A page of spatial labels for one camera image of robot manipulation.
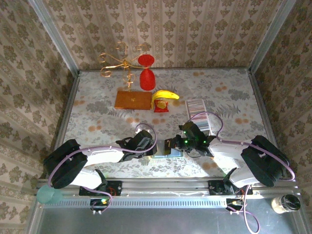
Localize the mint green card holder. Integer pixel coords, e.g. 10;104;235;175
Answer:
151;143;184;160

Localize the clear box of striped cards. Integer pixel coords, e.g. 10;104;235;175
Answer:
186;98;212;135

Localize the floral tablecloth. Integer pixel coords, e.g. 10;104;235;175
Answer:
54;68;279;179

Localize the red chips bag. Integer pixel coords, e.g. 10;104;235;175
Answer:
153;98;170;113

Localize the yellow banana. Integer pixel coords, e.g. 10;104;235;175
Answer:
150;90;180;110

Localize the perforated metal strip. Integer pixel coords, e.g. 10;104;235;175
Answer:
40;195;231;209

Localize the red goblet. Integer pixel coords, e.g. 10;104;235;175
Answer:
137;54;156;91

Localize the grey metal shelf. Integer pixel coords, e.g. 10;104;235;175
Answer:
26;207;304;234

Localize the teal plastic cup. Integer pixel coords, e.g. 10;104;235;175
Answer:
36;184;63;205

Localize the glass jar black lid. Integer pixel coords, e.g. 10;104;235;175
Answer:
272;194;302;215

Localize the aluminium front rail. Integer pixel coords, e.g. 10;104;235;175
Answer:
107;177;230;196

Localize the gold wire stand wooden base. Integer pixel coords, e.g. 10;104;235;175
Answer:
98;41;153;111

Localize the aluminium table side rail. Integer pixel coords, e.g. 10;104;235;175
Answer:
55;70;81;147
246;68;276;147

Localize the aluminium corner post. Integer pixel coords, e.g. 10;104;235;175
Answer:
248;0;294;74
28;0;80;75

